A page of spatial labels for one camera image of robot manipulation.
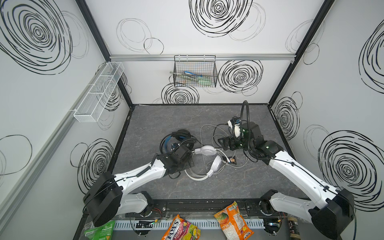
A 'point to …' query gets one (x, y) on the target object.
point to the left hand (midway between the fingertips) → (188, 163)
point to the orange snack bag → (234, 225)
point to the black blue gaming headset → (180, 136)
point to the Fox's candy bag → (180, 229)
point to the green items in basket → (192, 80)
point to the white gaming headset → (216, 163)
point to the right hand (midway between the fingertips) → (223, 137)
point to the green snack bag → (104, 232)
